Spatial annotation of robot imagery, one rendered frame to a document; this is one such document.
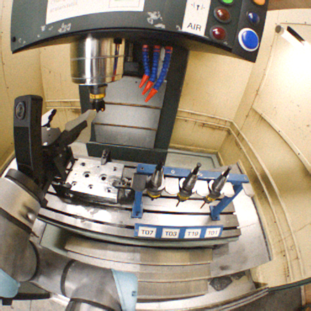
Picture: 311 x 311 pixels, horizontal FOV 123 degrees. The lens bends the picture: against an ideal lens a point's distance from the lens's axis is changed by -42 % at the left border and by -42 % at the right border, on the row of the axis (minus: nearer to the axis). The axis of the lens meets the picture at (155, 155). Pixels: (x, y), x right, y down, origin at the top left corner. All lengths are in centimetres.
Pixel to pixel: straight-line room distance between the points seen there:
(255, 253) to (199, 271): 38
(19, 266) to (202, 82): 139
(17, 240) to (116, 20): 30
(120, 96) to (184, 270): 109
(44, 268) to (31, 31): 37
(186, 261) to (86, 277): 73
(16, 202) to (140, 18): 27
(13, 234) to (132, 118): 90
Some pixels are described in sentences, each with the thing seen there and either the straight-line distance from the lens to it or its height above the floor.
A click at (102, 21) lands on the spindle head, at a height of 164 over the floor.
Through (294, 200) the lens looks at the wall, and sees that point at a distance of 96.
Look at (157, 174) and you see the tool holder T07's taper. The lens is 42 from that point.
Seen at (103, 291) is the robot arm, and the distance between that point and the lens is 22.
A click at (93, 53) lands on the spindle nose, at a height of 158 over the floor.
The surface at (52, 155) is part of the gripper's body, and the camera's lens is 25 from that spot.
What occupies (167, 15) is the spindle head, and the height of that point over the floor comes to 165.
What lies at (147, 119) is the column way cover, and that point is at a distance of 96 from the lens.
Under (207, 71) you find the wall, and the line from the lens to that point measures 131.
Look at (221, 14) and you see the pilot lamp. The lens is 23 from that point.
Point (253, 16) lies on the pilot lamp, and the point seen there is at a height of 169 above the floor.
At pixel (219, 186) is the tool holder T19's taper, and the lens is 51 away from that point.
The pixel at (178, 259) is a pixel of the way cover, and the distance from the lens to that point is 89.
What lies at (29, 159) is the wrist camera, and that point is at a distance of 22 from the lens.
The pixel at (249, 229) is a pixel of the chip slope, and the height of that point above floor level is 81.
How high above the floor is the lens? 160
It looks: 42 degrees down
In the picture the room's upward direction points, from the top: 10 degrees clockwise
